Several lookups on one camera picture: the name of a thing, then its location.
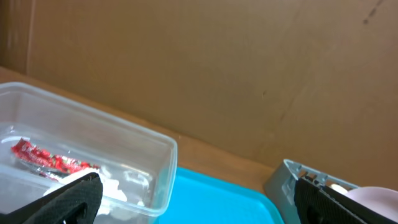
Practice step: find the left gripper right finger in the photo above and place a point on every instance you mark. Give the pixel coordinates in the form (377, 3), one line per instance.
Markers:
(319, 204)

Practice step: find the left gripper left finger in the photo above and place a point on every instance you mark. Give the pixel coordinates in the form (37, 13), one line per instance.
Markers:
(77, 202)

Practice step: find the white paper cup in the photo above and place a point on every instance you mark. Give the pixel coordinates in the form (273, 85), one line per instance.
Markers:
(339, 189)

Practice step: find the white napkin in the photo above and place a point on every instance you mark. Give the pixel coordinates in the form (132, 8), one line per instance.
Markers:
(112, 189)

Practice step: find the small pink bowl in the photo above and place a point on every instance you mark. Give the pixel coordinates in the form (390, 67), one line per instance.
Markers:
(378, 199)

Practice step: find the red foil snack wrapper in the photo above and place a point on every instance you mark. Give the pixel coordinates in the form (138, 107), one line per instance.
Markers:
(51, 166)

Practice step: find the grey dishwasher rack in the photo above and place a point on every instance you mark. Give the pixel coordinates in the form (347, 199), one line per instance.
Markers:
(280, 186)

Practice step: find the clear plastic bin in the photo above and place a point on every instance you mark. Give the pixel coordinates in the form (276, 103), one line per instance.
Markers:
(143, 161)

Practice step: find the teal serving tray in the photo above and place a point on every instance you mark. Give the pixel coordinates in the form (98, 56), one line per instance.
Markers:
(201, 199)

